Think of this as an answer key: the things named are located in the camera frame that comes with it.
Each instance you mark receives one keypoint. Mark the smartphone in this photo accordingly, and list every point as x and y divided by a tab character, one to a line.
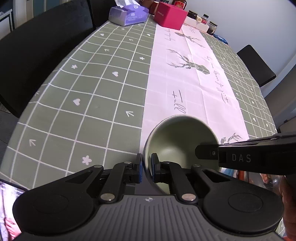
9	192

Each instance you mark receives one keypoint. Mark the brown figurine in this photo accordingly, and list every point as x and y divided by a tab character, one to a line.
147	3

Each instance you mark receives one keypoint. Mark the green ceramic bowl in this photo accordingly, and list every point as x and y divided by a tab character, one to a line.
175	139

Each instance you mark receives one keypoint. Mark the black chair near left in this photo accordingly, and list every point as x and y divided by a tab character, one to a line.
31	52

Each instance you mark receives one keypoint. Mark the black chair far left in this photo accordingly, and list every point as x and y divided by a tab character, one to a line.
99	10

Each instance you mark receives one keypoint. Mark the orange steel bowl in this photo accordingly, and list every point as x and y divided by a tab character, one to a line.
266	181

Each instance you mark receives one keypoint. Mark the black chair right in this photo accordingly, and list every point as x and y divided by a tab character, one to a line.
257	67

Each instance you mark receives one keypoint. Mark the red box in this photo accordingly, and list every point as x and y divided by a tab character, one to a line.
170	16

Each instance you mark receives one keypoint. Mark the green checked tablecloth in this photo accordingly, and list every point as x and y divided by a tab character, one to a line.
91	108

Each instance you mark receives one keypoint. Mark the blue packet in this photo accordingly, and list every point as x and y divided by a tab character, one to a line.
220	39

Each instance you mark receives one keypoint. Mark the blue steel bowl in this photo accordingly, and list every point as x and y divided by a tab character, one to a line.
232	173

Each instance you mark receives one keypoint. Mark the white box right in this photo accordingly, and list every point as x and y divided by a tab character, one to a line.
202	27

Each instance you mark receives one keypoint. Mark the white box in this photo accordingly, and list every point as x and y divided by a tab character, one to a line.
202	27
190	21

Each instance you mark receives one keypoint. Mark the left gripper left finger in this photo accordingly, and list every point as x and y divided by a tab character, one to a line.
115	179

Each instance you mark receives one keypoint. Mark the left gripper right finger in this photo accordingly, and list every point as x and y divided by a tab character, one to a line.
174	175

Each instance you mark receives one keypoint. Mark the black chair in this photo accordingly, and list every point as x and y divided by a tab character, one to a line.
257	67
99	10
31	52

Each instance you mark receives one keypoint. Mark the black lidded jar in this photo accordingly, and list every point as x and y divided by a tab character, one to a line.
192	15

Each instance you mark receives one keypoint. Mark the red label jar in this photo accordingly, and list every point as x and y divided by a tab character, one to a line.
204	19

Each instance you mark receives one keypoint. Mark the white cabinet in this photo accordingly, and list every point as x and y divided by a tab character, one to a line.
6	23

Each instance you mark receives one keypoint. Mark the brown liquor bottle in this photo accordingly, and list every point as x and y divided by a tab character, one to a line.
180	3

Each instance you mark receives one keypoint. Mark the white box left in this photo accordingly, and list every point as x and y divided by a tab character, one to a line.
190	21

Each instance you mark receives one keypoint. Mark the purple tissue box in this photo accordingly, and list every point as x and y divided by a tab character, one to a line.
127	13

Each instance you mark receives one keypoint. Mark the small round white container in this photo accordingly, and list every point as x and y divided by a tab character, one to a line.
199	19

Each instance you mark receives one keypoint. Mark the dark glass jar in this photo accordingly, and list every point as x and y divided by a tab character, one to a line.
212	27

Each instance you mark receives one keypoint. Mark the person right hand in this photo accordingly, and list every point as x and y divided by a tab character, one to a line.
288	198

